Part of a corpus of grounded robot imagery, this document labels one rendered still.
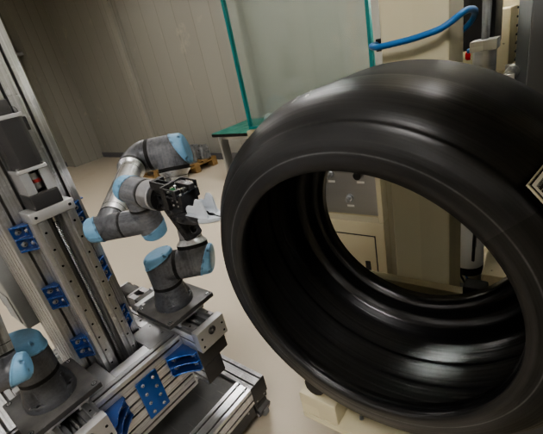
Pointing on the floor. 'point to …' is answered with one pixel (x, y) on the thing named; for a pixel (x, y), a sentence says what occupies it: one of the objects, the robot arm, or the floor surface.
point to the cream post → (409, 213)
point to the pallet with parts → (201, 157)
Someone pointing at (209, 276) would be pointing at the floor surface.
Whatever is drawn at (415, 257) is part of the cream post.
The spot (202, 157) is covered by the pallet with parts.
